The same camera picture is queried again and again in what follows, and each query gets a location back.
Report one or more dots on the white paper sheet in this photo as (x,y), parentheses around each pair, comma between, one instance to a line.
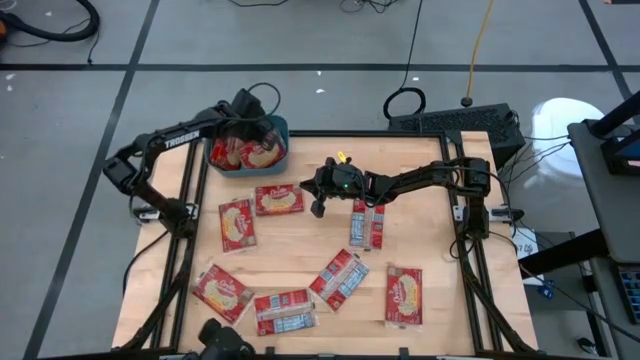
(525,245)

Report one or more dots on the black desk leg bar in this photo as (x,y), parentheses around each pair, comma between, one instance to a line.
(565,252)

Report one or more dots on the black side frame rail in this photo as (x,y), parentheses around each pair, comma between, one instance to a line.
(189,250)
(470,300)

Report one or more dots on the black camera on stand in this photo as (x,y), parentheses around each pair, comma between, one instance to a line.
(220,342)

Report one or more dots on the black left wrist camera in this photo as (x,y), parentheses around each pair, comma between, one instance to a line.
(247,104)

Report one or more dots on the grey side desk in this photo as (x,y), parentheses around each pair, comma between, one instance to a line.
(615,215)

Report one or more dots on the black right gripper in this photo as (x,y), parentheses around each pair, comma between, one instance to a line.
(340,180)

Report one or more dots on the black computer case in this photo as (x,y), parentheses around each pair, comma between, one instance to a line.
(450,122)

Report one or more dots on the black table frame rail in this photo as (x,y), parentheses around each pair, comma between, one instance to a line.
(370,133)

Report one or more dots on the black desk device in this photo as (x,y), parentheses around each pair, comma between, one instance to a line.
(620,150)

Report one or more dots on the red Orville popcorn bag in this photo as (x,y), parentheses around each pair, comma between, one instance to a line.
(404,297)
(222,294)
(237,225)
(279,200)
(285,312)
(225,155)
(367,230)
(262,157)
(340,280)

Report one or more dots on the black diagonal frame strut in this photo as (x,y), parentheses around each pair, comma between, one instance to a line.
(155,310)
(505,325)

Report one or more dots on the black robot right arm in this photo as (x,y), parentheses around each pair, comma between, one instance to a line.
(425,176)

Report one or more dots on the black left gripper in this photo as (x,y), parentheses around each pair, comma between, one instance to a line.
(245,130)

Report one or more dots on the black keyboard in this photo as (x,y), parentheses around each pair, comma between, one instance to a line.
(631,295)

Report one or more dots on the small blue object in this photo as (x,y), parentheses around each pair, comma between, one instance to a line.
(548,290)

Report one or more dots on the teal plastic basket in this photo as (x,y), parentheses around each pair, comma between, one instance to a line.
(250,172)

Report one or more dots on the small yellow tag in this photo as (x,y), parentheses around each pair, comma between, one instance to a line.
(342,157)

